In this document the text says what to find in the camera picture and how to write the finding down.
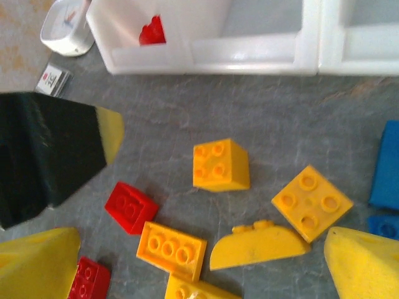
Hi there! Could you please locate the yellow long lego brick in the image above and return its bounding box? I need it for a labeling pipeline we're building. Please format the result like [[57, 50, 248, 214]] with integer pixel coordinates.
[[164, 273, 243, 299], [136, 221, 208, 283]]

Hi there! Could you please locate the white square clock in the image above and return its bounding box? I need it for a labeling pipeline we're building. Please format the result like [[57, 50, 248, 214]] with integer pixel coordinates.
[[39, 0, 95, 57]]

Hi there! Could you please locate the blue lego brick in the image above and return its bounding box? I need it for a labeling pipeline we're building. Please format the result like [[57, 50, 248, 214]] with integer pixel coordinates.
[[367, 214, 399, 241], [368, 120, 399, 210]]

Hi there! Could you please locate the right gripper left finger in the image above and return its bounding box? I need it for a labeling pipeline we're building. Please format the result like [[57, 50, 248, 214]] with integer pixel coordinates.
[[0, 226, 82, 299]]

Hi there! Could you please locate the yellow half-round lego brick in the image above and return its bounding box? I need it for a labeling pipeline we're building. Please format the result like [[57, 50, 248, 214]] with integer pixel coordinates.
[[209, 219, 312, 272]]

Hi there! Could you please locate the yellow square lego brick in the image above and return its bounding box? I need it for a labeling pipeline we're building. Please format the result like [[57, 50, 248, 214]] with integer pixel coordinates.
[[193, 138, 251, 192], [271, 164, 355, 244]]

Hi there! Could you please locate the small printed card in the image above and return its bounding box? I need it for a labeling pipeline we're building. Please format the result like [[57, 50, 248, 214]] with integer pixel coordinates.
[[34, 63, 74, 97]]

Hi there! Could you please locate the red lego brick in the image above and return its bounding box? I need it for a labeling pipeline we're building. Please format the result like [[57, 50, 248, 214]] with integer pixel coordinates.
[[67, 255, 112, 299], [138, 14, 167, 47], [104, 181, 160, 235]]

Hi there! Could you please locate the white plastic sorting bin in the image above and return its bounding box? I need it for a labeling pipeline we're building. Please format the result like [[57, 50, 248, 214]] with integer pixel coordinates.
[[85, 0, 319, 76], [317, 0, 399, 77]]

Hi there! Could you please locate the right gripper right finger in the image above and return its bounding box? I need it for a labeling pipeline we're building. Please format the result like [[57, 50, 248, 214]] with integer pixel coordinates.
[[323, 226, 399, 299]]

